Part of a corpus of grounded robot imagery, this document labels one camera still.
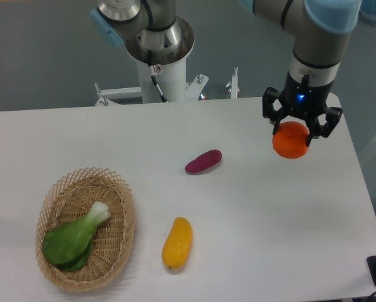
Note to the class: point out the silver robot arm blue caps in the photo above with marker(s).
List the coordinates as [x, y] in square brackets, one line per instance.
[322, 30]

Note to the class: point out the white table clamp bracket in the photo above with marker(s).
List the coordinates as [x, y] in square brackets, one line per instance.
[232, 86]

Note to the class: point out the green bok choy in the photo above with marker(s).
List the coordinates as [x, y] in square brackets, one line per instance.
[68, 246]

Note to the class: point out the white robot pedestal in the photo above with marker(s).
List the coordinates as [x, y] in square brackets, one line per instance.
[160, 57]

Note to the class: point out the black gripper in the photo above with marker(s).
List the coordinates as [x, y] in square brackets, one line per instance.
[300, 101]

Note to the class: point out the woven wicker basket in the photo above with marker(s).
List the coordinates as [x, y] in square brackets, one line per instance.
[70, 198]

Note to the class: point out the purple sweet potato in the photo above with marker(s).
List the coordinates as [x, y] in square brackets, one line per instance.
[204, 162]

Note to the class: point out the orange fruit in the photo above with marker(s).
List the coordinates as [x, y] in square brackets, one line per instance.
[290, 141]

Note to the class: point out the yellow mango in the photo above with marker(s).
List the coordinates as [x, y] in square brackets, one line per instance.
[177, 247]

